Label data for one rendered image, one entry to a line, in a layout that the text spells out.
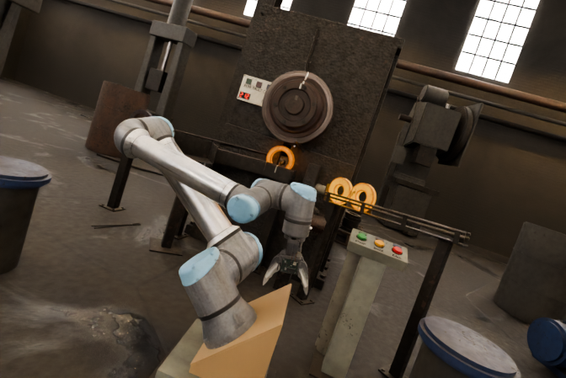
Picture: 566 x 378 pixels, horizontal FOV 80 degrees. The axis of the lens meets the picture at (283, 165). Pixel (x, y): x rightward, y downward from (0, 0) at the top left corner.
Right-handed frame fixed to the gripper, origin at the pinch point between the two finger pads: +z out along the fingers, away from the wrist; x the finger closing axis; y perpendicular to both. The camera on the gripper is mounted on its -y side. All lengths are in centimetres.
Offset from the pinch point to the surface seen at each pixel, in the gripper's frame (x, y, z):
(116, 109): -253, -276, -55
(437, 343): 52, 0, 6
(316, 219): 7, -87, -9
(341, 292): 24.4, -41.2, 12.7
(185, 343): -29.7, 4.7, 24.3
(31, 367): -69, 24, 31
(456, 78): 240, -621, -248
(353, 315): 29.0, -26.4, 15.1
